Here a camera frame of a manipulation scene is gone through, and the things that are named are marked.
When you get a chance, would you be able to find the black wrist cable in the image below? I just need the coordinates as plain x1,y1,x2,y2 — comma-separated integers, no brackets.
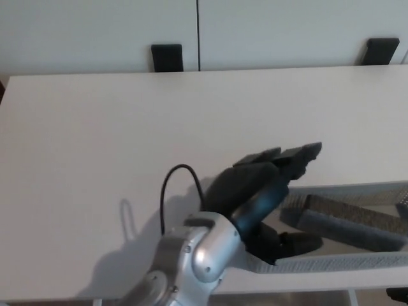
160,164,205,237

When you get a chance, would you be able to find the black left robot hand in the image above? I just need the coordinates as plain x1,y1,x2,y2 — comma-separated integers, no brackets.
203,142,323,265

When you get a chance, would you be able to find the grey perforated plastic basket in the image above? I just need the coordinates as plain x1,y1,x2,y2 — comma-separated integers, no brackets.
244,180,408,275

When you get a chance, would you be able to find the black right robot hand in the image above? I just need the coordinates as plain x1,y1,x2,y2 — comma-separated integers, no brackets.
386,286,408,302

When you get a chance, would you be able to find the black cabinet handle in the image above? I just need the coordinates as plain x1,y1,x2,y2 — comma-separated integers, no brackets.
150,43,185,73
364,38,400,66

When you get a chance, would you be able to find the dark felt board eraser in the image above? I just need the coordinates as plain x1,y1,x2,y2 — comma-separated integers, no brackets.
279,194,407,253

